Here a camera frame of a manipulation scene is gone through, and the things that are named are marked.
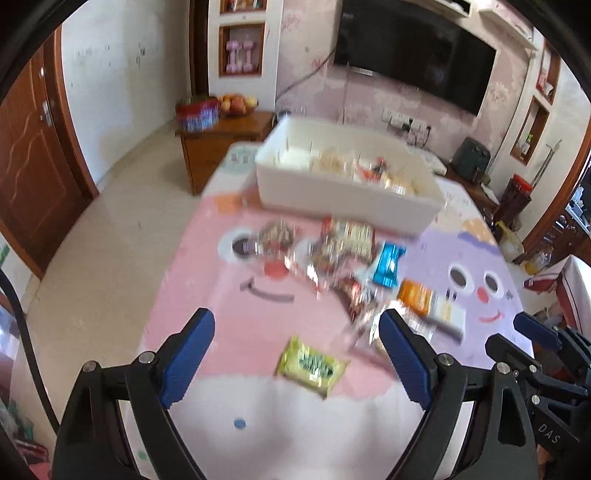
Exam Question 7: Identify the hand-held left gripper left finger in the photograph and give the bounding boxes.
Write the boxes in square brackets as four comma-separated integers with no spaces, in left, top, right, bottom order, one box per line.
[54,308,215,480]

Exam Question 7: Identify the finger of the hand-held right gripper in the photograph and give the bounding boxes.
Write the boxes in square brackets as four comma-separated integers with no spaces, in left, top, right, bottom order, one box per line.
[513,311,591,370]
[485,333,591,408]

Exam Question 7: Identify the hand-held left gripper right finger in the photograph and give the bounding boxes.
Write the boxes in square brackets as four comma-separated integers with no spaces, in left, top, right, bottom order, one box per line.
[379,309,539,480]

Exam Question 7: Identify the orange white bar packet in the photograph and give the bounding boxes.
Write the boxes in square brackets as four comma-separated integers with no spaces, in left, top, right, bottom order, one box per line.
[397,279,467,342]

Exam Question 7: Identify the brown chocolate packet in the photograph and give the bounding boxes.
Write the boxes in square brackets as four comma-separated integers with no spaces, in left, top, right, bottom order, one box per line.
[339,277,377,324]

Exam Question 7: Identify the small green packet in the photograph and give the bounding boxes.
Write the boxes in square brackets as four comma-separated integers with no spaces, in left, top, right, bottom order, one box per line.
[276,336,350,398]

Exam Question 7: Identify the blue snack packet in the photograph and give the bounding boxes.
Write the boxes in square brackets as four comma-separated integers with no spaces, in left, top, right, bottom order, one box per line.
[372,242,407,289]

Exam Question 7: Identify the white red date packet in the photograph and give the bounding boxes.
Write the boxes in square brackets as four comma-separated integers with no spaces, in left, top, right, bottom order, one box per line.
[284,240,365,298]

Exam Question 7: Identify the cream wafer packet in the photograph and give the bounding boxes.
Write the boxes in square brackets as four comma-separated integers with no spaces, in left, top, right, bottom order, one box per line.
[321,218,376,259]

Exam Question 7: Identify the brown nut snack packet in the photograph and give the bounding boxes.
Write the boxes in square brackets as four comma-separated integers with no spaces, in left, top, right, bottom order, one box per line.
[256,220,296,256]

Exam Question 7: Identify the pale cracker clear packet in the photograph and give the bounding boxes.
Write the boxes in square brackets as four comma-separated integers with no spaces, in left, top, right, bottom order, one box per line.
[383,173,419,195]

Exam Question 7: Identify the white plastic storage box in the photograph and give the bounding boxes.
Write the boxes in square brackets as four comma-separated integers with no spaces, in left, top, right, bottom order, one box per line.
[255,116,446,236]

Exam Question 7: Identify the snack packets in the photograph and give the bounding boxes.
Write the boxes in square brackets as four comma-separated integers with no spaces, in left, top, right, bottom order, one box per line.
[309,148,356,176]

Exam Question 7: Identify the white cloth with red trim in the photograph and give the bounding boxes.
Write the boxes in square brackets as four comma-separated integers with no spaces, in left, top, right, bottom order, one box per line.
[524,256,591,326]

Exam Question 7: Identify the cartoon printed table mat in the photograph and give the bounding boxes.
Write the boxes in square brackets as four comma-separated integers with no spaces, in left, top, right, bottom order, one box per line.
[124,141,525,480]

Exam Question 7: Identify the white plastic jug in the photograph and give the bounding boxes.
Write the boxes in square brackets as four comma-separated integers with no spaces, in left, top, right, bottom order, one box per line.
[494,222,526,264]

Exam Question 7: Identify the red-lidded tall jar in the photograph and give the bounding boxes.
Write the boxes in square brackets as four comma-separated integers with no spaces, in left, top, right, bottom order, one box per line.
[496,174,534,234]

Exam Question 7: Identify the dark green air fryer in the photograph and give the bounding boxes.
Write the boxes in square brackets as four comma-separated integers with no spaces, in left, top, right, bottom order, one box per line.
[451,137,492,183]

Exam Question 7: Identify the white set-top box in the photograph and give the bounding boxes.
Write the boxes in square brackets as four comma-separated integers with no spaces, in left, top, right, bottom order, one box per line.
[422,150,448,175]

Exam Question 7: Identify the wooden TV cabinet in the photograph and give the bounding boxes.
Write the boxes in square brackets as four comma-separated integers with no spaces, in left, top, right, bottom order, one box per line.
[175,111,502,217]

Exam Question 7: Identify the wooden door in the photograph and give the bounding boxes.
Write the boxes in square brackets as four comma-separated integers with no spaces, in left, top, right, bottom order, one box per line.
[0,28,100,280]

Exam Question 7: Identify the red round tin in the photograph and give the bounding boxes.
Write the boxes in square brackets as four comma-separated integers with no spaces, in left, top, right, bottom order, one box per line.
[175,97,219,132]

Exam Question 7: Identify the basket of fruit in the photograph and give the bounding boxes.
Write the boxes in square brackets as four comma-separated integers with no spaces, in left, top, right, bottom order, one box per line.
[218,93,259,116]

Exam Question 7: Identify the black television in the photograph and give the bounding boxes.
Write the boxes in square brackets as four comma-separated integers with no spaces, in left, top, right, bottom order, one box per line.
[333,0,497,115]

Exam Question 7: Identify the thick black cable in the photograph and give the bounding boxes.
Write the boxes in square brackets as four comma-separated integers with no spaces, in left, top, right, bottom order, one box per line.
[0,268,62,432]

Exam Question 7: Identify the white mop handle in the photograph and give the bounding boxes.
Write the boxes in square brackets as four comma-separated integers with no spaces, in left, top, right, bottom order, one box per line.
[538,138,564,195]

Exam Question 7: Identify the wooden-framed wall niche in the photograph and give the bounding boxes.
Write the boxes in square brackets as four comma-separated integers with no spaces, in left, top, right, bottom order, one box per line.
[218,22,267,78]
[510,95,552,166]
[536,41,561,104]
[219,0,269,14]

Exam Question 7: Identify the white wall sockets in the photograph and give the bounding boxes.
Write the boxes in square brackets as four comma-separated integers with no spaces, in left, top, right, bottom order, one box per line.
[382,108,435,137]

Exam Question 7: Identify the black TV cable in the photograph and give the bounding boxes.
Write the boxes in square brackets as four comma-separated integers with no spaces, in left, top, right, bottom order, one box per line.
[276,44,335,112]

